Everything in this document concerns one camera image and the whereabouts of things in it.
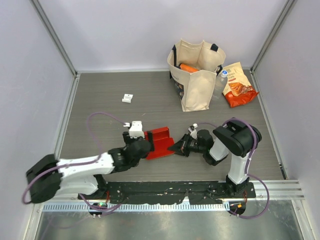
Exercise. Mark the beige canvas tote bag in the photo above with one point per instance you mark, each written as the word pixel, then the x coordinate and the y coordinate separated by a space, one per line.
pixel 195 90

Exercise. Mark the orange chips bag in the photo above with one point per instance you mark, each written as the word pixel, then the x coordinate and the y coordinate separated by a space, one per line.
pixel 238 90

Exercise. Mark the clear plastic water bottle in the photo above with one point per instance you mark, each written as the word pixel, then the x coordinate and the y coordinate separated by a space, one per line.
pixel 220 84

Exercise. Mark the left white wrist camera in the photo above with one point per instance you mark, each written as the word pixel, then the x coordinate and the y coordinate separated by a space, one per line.
pixel 135 129

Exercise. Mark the left aluminium frame post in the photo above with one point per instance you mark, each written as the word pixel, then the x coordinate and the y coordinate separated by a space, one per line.
pixel 53 35

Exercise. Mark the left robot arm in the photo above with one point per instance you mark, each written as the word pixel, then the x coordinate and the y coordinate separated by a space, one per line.
pixel 51 176

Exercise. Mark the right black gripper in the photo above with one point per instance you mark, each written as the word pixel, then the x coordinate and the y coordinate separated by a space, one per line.
pixel 181 147

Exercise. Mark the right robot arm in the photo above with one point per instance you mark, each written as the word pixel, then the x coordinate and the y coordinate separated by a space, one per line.
pixel 235 138

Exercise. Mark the aluminium frame post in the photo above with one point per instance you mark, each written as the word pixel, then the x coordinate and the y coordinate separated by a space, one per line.
pixel 288 6
pixel 53 35

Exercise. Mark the orange item in bag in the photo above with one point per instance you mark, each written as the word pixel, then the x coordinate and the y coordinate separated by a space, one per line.
pixel 187 68

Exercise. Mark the slotted cable duct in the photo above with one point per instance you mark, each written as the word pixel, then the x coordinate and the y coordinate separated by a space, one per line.
pixel 183 207

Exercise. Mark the red cardboard paper box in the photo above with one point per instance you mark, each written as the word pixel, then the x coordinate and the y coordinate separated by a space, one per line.
pixel 160 140

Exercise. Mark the right aluminium frame post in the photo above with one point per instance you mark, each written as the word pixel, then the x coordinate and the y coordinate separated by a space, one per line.
pixel 288 6

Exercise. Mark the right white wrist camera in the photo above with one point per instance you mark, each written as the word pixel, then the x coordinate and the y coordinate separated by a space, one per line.
pixel 193 130

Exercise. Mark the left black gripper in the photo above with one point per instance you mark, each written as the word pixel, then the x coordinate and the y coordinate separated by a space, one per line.
pixel 127 138

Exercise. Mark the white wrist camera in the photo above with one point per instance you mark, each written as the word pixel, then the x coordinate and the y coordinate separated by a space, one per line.
pixel 135 129
pixel 193 130

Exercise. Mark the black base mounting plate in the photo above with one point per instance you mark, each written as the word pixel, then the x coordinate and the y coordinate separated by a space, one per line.
pixel 170 192

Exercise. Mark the small white plastic bracket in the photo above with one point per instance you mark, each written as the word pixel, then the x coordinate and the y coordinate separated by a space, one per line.
pixel 127 98

